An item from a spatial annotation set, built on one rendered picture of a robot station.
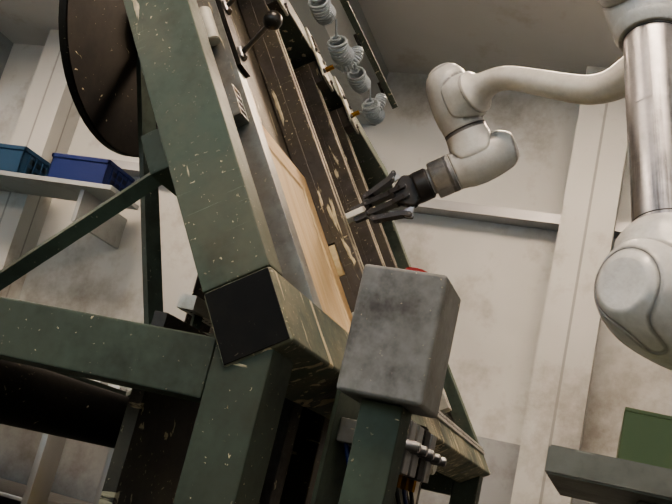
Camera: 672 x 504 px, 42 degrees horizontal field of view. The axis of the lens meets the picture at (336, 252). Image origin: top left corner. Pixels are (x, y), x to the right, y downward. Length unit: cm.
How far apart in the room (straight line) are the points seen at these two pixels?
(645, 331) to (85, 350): 81
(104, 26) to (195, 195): 143
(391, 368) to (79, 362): 47
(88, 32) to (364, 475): 179
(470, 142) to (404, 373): 96
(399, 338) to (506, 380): 409
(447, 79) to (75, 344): 109
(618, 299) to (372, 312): 35
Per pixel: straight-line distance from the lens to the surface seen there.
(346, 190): 251
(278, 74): 224
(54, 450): 485
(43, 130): 669
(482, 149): 203
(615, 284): 130
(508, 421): 522
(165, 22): 153
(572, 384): 497
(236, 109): 165
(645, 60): 157
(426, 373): 116
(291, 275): 152
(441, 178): 203
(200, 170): 136
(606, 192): 527
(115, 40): 277
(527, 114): 579
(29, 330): 143
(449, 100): 205
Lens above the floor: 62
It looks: 15 degrees up
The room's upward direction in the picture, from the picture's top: 14 degrees clockwise
